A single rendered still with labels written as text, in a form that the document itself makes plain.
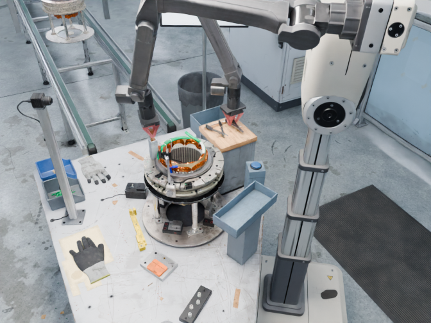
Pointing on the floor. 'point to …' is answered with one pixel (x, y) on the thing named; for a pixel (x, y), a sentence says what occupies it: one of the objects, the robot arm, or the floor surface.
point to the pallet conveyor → (70, 121)
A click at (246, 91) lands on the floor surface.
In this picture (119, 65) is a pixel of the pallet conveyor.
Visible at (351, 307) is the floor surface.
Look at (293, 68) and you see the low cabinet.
